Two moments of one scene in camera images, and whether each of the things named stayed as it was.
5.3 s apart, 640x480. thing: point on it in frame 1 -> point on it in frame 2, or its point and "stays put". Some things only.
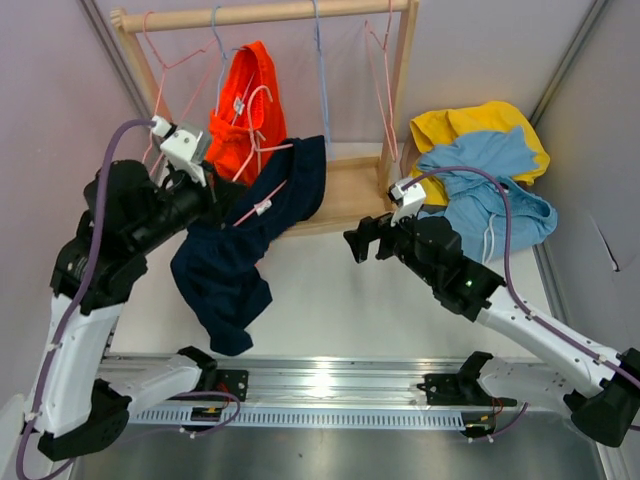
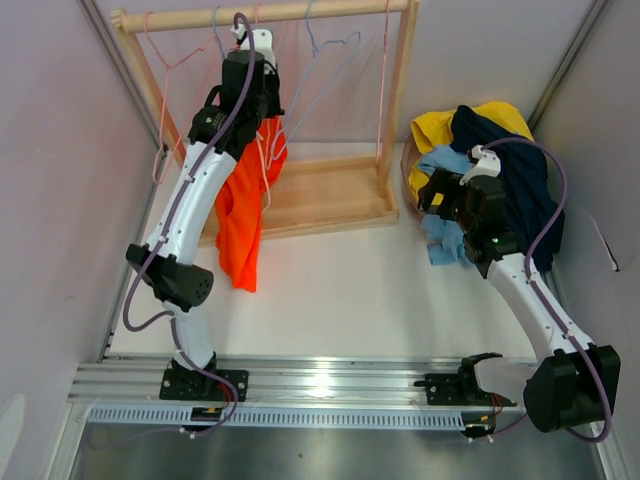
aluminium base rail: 353,381 stays put
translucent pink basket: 409,154 stays put
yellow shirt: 432,130 stays put
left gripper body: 179,205 -> 269,104
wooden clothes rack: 353,185 stays put
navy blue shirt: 218,264 -> 531,179
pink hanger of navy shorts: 257,141 -> 260,140
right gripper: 367,231 -> 439,182
